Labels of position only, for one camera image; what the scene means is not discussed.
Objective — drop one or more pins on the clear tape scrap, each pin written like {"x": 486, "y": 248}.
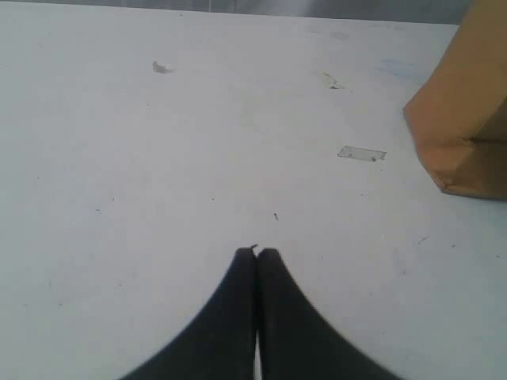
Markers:
{"x": 361, "y": 154}

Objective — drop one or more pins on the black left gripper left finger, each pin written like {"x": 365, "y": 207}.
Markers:
{"x": 220, "y": 341}

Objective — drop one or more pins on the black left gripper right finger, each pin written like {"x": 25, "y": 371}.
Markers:
{"x": 296, "y": 342}

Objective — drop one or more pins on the brown paper shopping bag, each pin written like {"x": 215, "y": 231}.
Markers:
{"x": 458, "y": 117}

